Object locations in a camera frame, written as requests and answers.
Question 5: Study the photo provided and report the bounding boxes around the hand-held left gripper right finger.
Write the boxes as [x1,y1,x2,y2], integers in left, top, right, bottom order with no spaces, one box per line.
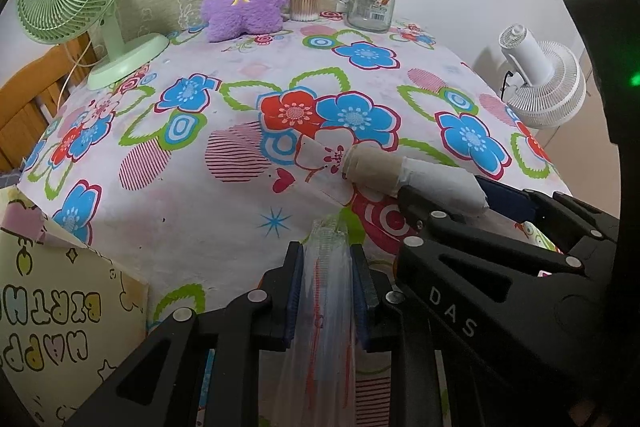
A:
[349,244,444,427]

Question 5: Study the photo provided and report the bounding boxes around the wooden chair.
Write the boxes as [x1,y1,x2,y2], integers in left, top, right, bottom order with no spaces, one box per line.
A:
[0,32,97,174]

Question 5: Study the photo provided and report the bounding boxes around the yellow cartoon gift bag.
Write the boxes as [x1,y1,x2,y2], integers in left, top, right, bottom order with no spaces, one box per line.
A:
[0,187,151,427]

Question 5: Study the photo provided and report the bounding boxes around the white fan cord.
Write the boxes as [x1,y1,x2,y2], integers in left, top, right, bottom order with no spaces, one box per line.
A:
[56,41,99,108]

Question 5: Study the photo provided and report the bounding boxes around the clear plastic bag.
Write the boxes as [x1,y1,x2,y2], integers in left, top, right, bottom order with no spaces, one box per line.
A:
[272,214,362,427]

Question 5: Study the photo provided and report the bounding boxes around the cotton swab jar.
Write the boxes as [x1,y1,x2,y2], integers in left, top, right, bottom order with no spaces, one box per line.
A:
[289,0,335,23]

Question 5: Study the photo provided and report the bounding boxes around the white standing fan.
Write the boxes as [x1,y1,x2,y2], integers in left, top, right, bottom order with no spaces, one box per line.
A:
[498,23,587,130]

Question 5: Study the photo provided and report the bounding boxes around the paper roll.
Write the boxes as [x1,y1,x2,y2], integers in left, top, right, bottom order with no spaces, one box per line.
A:
[341,143,491,218]

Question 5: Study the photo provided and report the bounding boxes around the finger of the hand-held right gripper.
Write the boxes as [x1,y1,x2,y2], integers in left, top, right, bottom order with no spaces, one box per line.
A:
[475,177,621,256]
[398,184,587,284]

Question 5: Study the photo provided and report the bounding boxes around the floral tablecloth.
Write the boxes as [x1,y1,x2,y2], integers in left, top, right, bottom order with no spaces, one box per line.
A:
[17,9,621,427]

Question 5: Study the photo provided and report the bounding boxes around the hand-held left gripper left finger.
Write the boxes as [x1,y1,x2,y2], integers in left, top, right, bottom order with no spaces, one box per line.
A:
[65,243,304,427]

